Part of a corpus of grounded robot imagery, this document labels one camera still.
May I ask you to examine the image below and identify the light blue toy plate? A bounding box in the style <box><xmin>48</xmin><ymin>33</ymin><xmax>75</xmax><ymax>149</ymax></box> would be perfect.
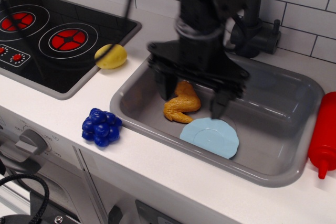
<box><xmin>180</xmin><ymin>118</ymin><xmax>239</xmax><ymax>159</ymax></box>

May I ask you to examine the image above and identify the toy chicken wing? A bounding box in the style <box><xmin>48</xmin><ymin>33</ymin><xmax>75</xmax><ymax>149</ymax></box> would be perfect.
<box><xmin>163</xmin><ymin>81</ymin><xmax>201</xmax><ymax>124</ymax></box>

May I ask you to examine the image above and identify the grey toy sink basin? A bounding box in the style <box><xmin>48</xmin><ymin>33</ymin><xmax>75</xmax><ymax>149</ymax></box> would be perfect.
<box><xmin>110</xmin><ymin>55</ymin><xmax>324</xmax><ymax>187</ymax></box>

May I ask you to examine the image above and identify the dark grey toy faucet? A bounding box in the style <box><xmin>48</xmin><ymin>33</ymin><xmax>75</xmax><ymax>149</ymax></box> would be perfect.
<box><xmin>225</xmin><ymin>0</ymin><xmax>281</xmax><ymax>58</ymax></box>

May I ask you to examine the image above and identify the white toy oven front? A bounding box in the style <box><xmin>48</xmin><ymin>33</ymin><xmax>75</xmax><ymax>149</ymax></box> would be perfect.
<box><xmin>1</xmin><ymin>108</ymin><xmax>108</xmax><ymax>223</ymax></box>

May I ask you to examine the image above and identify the blue toy blueberry cluster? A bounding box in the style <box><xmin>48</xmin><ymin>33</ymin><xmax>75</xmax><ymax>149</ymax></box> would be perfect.
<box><xmin>81</xmin><ymin>108</ymin><xmax>122</xmax><ymax>147</ymax></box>

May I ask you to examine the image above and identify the yellow toy potato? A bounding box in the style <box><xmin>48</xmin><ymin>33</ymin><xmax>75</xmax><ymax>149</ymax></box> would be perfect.
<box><xmin>94</xmin><ymin>44</ymin><xmax>127</xmax><ymax>69</ymax></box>

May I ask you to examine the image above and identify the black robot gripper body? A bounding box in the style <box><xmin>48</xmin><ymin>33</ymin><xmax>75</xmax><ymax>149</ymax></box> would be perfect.
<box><xmin>148</xmin><ymin>25</ymin><xmax>249</xmax><ymax>95</ymax></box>

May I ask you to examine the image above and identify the black toy stove top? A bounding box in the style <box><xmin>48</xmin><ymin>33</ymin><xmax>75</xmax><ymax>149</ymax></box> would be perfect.
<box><xmin>1</xmin><ymin>0</ymin><xmax>141</xmax><ymax>100</ymax></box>

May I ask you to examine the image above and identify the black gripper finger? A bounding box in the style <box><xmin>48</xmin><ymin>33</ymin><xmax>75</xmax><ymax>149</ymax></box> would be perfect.
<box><xmin>154</xmin><ymin>71</ymin><xmax>178</xmax><ymax>100</ymax></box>
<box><xmin>211</xmin><ymin>89</ymin><xmax>232</xmax><ymax>119</ymax></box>

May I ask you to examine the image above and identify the red ketchup bottle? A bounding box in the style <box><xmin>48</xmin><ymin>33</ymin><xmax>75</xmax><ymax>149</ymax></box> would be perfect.
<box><xmin>308</xmin><ymin>92</ymin><xmax>335</xmax><ymax>179</ymax></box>

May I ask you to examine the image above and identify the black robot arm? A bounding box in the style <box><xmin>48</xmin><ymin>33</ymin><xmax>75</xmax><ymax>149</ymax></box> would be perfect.
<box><xmin>148</xmin><ymin>0</ymin><xmax>249</xmax><ymax>119</ymax></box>

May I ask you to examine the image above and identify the grey oven knob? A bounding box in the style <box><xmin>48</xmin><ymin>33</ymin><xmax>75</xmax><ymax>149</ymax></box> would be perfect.
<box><xmin>15</xmin><ymin>129</ymin><xmax>48</xmax><ymax>155</ymax></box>

